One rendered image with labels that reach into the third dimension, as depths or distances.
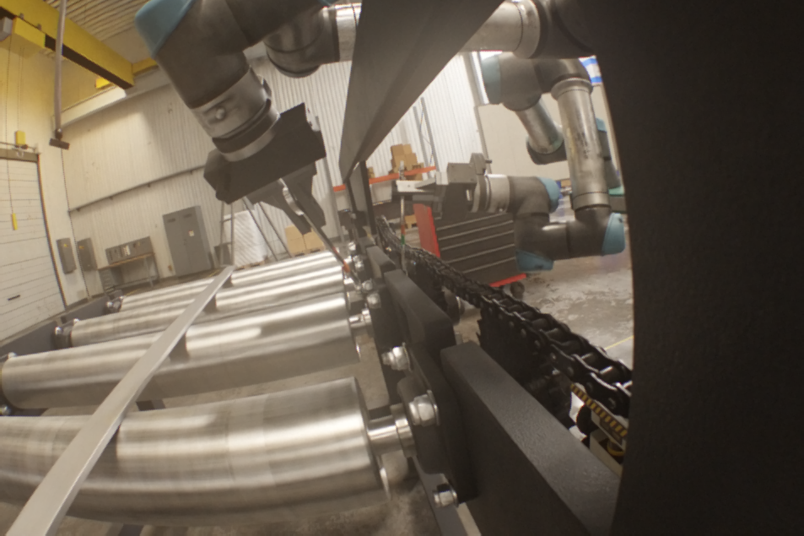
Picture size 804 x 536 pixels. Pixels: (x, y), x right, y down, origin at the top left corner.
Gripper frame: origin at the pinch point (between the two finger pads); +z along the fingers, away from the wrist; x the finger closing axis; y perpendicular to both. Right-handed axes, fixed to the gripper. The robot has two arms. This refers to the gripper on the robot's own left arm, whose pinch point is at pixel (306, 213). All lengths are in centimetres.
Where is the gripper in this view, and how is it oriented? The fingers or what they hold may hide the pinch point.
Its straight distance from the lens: 48.1
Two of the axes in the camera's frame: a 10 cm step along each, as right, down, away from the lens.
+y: 2.7, 7.0, -6.6
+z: 2.8, 5.9, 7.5
